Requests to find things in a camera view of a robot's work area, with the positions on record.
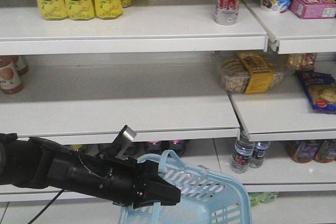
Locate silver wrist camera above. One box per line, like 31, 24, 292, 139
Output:
112, 125, 137, 158

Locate blue snack bag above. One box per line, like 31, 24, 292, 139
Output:
297, 71, 335, 114

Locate clear cookie tray yellow band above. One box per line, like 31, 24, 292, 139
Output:
212, 50, 294, 94

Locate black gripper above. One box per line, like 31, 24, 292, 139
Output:
97, 161, 181, 209

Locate clear water bottle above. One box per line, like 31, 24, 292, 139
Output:
230, 137, 254, 174

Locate pink snack box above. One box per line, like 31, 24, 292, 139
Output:
289, 0, 335, 19

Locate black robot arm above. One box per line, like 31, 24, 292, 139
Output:
1, 133, 181, 209

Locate white store shelving unit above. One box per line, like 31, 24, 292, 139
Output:
1, 0, 335, 223

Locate light blue plastic basket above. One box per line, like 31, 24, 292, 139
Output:
119, 150, 253, 223

